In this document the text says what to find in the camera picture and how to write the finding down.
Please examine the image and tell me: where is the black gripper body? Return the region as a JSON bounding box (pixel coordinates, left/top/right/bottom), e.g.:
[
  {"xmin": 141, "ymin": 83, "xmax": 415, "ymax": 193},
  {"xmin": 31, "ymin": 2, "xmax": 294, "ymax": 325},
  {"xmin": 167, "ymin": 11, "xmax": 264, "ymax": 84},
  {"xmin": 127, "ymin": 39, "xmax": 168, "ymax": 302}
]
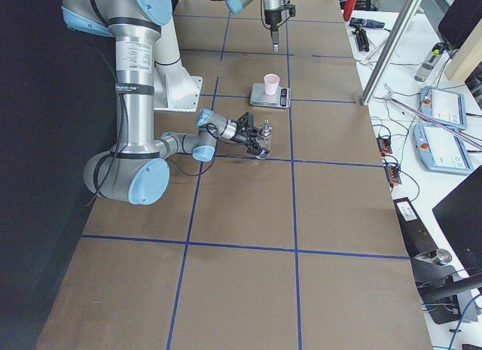
[
  {"xmin": 231, "ymin": 127, "xmax": 257, "ymax": 147},
  {"xmin": 264, "ymin": 10, "xmax": 282, "ymax": 29}
]

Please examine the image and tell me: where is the glass sauce bottle metal spout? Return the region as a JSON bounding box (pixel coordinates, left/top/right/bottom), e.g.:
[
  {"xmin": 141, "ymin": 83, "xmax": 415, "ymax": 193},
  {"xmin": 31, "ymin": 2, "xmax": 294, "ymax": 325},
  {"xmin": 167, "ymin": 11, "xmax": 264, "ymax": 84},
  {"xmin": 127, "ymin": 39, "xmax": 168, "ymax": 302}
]
[{"xmin": 256, "ymin": 118, "xmax": 273, "ymax": 160}]

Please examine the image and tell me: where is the pink plastic cup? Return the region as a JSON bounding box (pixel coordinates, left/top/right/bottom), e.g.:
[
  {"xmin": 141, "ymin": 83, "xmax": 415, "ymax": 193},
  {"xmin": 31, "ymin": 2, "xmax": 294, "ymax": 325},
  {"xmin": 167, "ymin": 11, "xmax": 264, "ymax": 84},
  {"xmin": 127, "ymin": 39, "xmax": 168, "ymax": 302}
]
[{"xmin": 264, "ymin": 73, "xmax": 280, "ymax": 96}]

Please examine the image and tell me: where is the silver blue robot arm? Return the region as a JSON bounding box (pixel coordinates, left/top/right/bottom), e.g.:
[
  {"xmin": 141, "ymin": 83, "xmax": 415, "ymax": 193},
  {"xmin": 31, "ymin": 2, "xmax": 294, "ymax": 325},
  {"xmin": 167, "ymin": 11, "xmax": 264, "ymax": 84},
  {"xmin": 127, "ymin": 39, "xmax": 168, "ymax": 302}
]
[
  {"xmin": 222, "ymin": 0, "xmax": 285, "ymax": 53},
  {"xmin": 62, "ymin": 0, "xmax": 270, "ymax": 205}
]

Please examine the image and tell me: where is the white digital kitchen scale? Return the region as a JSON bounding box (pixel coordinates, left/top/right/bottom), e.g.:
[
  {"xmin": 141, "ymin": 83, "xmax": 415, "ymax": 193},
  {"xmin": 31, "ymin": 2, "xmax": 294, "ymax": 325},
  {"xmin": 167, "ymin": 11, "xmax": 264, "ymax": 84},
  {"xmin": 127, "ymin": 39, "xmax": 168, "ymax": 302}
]
[{"xmin": 249, "ymin": 83, "xmax": 291, "ymax": 108}]

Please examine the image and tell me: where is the red fire extinguisher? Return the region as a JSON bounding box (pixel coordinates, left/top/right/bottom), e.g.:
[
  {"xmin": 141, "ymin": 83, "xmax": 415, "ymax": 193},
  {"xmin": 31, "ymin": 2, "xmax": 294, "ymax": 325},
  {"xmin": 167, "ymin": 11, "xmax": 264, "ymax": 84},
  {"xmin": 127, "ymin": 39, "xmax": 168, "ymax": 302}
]
[{"xmin": 343, "ymin": 0, "xmax": 357, "ymax": 22}]

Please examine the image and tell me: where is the black tripod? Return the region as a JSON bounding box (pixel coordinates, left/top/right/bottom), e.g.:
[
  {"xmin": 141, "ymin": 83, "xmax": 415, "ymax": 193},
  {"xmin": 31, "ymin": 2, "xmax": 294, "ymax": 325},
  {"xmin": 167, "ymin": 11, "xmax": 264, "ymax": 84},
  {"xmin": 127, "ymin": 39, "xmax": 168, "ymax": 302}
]
[{"xmin": 349, "ymin": 17, "xmax": 385, "ymax": 52}]

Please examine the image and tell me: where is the orange black connector block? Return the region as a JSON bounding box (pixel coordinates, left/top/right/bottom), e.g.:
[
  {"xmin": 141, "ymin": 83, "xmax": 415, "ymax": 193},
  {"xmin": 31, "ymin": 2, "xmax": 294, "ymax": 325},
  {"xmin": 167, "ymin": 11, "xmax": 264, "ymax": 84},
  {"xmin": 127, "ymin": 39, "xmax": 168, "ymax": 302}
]
[{"xmin": 376, "ymin": 135, "xmax": 401, "ymax": 188}]

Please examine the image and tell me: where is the upper teach pendant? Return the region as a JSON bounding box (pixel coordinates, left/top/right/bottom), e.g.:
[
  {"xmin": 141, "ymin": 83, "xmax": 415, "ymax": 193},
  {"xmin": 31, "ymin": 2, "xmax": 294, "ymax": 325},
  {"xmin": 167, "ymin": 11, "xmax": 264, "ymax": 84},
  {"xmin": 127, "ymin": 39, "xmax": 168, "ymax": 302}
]
[{"xmin": 419, "ymin": 86, "xmax": 468, "ymax": 129}]

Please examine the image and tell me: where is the teach pendant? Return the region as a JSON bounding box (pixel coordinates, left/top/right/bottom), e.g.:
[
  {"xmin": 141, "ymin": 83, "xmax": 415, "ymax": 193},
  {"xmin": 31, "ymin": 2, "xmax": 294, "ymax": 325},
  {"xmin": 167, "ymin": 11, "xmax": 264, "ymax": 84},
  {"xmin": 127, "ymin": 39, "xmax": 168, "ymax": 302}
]
[
  {"xmin": 419, "ymin": 86, "xmax": 468, "ymax": 129},
  {"xmin": 413, "ymin": 123, "xmax": 474, "ymax": 175}
]

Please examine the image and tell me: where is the lower teach pendant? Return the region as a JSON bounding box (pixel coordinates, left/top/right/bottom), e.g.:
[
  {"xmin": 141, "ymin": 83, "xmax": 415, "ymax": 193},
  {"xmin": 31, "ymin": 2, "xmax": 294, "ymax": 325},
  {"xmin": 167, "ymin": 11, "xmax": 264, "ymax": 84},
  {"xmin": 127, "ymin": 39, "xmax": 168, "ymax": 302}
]
[{"xmin": 413, "ymin": 123, "xmax": 474, "ymax": 175}]

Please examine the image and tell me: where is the black power strip box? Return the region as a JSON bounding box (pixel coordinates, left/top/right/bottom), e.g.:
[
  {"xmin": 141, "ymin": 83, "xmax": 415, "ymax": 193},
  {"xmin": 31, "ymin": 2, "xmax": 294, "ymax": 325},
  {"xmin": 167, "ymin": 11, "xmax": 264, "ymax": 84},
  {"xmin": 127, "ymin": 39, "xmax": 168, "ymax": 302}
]
[{"xmin": 393, "ymin": 197, "xmax": 438, "ymax": 257}]

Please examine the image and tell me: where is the black monitor upper right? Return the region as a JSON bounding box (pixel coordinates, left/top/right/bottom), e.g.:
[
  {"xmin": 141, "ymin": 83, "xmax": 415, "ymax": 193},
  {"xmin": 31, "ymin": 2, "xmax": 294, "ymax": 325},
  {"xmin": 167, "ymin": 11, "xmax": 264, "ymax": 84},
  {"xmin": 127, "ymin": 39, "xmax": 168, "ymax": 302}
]
[{"xmin": 438, "ymin": 0, "xmax": 481, "ymax": 49}]

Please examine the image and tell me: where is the black monitor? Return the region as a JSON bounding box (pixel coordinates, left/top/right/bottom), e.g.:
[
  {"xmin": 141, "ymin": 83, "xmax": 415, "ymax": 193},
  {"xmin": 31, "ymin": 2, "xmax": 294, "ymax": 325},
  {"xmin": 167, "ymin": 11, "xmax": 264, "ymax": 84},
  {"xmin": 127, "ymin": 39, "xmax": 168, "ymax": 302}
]
[
  {"xmin": 432, "ymin": 168, "xmax": 482, "ymax": 275},
  {"xmin": 438, "ymin": 0, "xmax": 481, "ymax": 49}
]

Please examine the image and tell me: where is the black monitor lower right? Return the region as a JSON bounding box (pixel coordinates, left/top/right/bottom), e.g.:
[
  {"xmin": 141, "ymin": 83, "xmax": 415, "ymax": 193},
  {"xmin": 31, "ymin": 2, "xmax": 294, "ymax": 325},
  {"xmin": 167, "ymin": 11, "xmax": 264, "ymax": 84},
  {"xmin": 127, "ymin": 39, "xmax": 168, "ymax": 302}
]
[{"xmin": 432, "ymin": 168, "xmax": 482, "ymax": 275}]

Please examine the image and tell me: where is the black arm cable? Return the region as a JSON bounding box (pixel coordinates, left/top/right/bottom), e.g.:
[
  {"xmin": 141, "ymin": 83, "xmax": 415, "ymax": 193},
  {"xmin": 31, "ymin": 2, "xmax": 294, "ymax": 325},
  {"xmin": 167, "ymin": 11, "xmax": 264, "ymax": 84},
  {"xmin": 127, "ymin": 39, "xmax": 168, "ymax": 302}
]
[{"xmin": 165, "ymin": 131, "xmax": 227, "ymax": 177}]

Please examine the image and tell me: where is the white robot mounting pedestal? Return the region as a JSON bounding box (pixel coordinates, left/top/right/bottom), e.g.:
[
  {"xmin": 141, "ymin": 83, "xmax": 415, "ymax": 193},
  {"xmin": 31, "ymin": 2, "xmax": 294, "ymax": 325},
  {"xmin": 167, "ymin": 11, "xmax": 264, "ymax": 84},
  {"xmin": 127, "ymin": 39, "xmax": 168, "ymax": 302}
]
[{"xmin": 153, "ymin": 18, "xmax": 203, "ymax": 112}]

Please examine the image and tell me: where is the aluminium frame post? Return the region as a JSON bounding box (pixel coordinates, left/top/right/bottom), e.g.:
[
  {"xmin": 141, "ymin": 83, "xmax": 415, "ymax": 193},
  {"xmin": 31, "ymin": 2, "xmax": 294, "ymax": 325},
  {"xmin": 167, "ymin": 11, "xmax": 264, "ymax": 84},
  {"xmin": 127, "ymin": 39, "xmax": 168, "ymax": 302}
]
[{"xmin": 360, "ymin": 0, "xmax": 422, "ymax": 105}]

